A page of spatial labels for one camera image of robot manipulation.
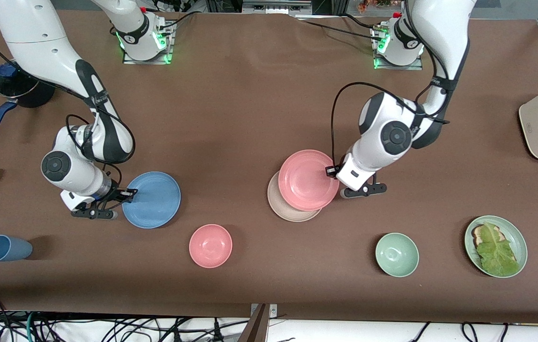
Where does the pink plate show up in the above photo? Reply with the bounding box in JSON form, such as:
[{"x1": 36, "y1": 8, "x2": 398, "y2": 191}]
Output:
[{"x1": 278, "y1": 150, "x2": 341, "y2": 212}]

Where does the blue plate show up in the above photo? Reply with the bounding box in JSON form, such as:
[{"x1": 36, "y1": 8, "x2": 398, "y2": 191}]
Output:
[{"x1": 122, "y1": 171, "x2": 182, "y2": 229}]

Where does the beige plate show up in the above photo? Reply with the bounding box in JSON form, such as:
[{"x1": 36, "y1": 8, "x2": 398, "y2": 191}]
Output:
[{"x1": 268, "y1": 171, "x2": 322, "y2": 222}]

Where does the green bowl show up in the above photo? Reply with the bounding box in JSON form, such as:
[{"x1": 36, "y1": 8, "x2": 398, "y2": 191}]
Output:
[{"x1": 375, "y1": 232, "x2": 420, "y2": 278}]

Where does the blue cup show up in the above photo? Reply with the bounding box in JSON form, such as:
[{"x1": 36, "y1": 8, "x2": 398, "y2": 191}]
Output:
[{"x1": 0, "y1": 235, "x2": 33, "y2": 263}]

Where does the brown table cover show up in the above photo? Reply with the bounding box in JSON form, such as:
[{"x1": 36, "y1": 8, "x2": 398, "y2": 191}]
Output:
[{"x1": 0, "y1": 9, "x2": 538, "y2": 323}]

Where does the pink bowl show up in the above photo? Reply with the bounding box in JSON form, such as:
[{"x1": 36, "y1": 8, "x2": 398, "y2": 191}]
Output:
[{"x1": 189, "y1": 224, "x2": 233, "y2": 269}]

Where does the glass lid with blue knob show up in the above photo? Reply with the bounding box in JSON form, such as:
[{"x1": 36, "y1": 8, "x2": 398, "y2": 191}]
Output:
[{"x1": 0, "y1": 62, "x2": 39, "y2": 99}]

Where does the toast slice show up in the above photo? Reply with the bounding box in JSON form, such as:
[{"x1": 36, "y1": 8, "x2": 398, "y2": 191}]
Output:
[{"x1": 471, "y1": 224, "x2": 502, "y2": 248}]

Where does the green lettuce leaf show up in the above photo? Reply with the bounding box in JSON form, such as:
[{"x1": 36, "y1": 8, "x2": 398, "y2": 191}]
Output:
[{"x1": 476, "y1": 222, "x2": 520, "y2": 277}]

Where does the grey metal device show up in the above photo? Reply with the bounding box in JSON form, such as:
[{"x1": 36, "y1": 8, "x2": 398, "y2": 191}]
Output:
[{"x1": 243, "y1": 0, "x2": 313, "y2": 16}]

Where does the green plate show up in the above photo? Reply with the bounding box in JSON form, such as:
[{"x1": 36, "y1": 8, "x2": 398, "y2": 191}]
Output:
[{"x1": 464, "y1": 215, "x2": 528, "y2": 278}]

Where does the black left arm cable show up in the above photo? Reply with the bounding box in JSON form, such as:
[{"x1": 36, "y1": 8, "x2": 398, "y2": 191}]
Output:
[{"x1": 330, "y1": 0, "x2": 451, "y2": 169}]

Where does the dark pot with blue handle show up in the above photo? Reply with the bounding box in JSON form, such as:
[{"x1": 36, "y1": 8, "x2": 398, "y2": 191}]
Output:
[{"x1": 0, "y1": 61, "x2": 56, "y2": 141}]

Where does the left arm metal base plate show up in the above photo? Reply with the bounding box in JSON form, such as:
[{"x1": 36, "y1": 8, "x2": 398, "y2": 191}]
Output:
[{"x1": 373, "y1": 26, "x2": 424, "y2": 71}]

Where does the green floor cable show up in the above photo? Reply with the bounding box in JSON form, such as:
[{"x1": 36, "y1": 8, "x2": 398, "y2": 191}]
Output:
[{"x1": 24, "y1": 313, "x2": 39, "y2": 342}]

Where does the black left base cable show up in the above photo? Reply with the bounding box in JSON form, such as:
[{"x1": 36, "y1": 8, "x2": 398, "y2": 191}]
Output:
[{"x1": 298, "y1": 13, "x2": 384, "y2": 41}]

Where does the black base cable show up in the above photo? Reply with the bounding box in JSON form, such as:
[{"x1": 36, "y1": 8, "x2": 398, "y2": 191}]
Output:
[
  {"x1": 298, "y1": 13, "x2": 384, "y2": 41},
  {"x1": 155, "y1": 9, "x2": 205, "y2": 30}
]

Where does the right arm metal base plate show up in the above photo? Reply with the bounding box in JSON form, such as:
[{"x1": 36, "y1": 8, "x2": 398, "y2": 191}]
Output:
[{"x1": 123, "y1": 21, "x2": 175, "y2": 65}]

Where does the brown wooden post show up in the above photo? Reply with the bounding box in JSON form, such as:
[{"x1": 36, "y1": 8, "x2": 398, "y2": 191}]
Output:
[{"x1": 238, "y1": 304, "x2": 269, "y2": 342}]

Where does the black right base cable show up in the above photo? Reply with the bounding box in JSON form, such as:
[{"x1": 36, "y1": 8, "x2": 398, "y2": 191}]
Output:
[{"x1": 155, "y1": 9, "x2": 205, "y2": 30}]

